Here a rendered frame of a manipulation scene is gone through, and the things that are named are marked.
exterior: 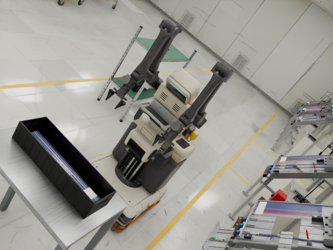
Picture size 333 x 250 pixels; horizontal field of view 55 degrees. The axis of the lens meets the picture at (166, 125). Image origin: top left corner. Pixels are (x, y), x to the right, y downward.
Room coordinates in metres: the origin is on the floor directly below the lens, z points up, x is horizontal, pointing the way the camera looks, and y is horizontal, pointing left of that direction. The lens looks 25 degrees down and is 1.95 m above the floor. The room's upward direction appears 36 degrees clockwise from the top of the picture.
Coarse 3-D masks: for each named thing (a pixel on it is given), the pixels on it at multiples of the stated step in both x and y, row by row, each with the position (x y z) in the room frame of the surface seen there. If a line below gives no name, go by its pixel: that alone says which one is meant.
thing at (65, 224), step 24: (0, 144) 1.19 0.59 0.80; (0, 168) 1.08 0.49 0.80; (24, 168) 1.16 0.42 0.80; (24, 192) 1.05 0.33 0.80; (48, 192) 1.13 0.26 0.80; (48, 216) 1.02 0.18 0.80; (72, 216) 1.10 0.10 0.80; (96, 216) 1.19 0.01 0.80; (72, 240) 0.99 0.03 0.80; (96, 240) 1.35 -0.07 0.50
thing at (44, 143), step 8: (40, 136) 1.36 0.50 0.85; (48, 144) 1.35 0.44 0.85; (56, 152) 1.34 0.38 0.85; (56, 160) 1.29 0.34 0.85; (64, 160) 1.32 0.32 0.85; (64, 168) 1.27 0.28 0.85; (72, 176) 1.26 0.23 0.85; (80, 184) 1.25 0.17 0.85; (88, 192) 1.23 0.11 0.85; (96, 200) 1.22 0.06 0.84
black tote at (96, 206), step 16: (16, 128) 1.28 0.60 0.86; (32, 128) 1.38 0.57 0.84; (48, 128) 1.43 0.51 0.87; (32, 144) 1.24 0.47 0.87; (64, 144) 1.39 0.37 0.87; (48, 160) 1.21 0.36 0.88; (80, 160) 1.35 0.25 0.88; (48, 176) 1.20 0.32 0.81; (64, 176) 1.18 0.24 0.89; (80, 176) 1.34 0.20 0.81; (96, 176) 1.32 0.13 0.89; (64, 192) 1.17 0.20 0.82; (80, 192) 1.15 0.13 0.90; (96, 192) 1.31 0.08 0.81; (112, 192) 1.26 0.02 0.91; (80, 208) 1.14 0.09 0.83; (96, 208) 1.18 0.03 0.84
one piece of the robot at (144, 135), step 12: (156, 84) 2.14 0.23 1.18; (156, 96) 2.13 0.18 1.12; (168, 96) 2.10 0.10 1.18; (168, 108) 2.09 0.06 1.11; (180, 108) 2.06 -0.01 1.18; (144, 120) 2.15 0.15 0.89; (132, 132) 2.09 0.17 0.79; (144, 132) 2.11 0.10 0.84; (156, 132) 2.11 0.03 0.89; (144, 144) 2.05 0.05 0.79; (156, 144) 2.08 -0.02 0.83; (144, 156) 2.04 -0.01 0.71
